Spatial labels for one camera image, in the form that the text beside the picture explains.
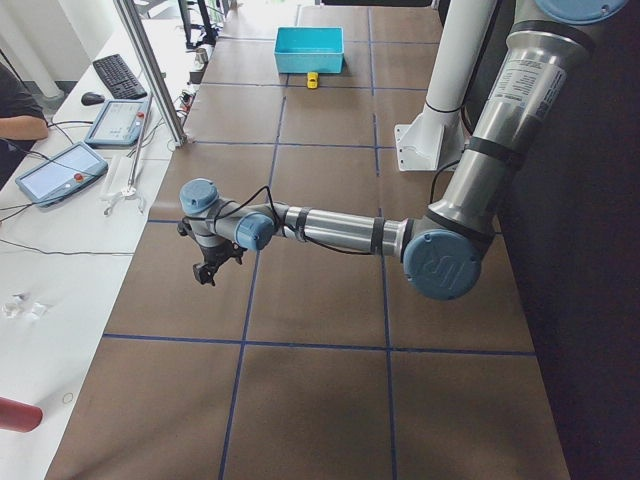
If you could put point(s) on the near teach pendant tablet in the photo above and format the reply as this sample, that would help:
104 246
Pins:
62 176

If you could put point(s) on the far teach pendant tablet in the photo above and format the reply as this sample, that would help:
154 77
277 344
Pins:
118 124

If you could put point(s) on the aluminium frame post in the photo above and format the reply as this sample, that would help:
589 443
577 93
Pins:
143 49

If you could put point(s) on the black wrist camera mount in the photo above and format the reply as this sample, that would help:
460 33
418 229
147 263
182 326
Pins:
187 227

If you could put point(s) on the red cylinder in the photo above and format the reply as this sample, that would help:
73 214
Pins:
19 417

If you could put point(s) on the teach pendant tablet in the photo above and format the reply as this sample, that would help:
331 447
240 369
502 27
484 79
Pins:
62 176
118 124

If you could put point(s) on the black computer keyboard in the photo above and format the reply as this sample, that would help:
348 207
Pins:
118 78

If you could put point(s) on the metal reacher grabber tool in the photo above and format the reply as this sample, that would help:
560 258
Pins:
130 190

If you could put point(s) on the person forearm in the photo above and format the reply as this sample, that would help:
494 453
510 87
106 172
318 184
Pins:
23 128

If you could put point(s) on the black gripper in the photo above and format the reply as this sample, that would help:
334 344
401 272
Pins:
211 253

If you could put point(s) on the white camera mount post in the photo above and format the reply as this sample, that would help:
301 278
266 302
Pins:
435 137

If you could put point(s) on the crumpled clear plastic wrap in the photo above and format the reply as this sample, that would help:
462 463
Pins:
20 306

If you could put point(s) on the light blue plastic bin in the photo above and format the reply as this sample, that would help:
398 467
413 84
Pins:
300 50

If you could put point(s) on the black computer mouse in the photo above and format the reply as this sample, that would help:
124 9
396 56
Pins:
92 98

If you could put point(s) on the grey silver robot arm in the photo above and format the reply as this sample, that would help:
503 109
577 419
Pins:
505 119

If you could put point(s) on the yellow beetle toy car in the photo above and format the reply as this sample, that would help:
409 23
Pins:
312 80

